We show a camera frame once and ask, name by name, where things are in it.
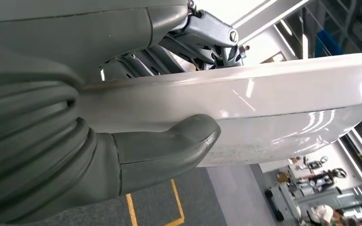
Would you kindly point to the person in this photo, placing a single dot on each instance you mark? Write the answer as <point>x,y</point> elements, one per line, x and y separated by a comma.
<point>321,215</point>

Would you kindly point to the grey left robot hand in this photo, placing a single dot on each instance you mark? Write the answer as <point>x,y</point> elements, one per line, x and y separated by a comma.
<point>74,31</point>

